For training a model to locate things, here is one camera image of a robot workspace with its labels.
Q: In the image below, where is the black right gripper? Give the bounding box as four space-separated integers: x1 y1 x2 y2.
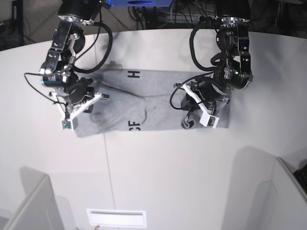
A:
63 78 94 113

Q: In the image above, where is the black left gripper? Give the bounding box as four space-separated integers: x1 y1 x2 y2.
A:
180 81 227 113

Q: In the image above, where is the grey T-shirt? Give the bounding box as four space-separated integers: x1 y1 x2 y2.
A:
73 68 232 138

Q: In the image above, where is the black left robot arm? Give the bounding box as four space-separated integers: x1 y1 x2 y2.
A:
189 0 253 114

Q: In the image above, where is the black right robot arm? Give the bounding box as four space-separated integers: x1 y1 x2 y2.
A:
38 0 113 114

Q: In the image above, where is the blue box under table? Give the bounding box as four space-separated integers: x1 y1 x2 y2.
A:
106 0 173 7

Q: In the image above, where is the black keyboard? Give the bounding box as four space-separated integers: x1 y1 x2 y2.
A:
294 165 307 195

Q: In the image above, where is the white side desk right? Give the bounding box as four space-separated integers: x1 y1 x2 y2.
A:
277 151 307 204

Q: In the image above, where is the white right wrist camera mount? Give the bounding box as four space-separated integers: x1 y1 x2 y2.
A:
49 91 110 131

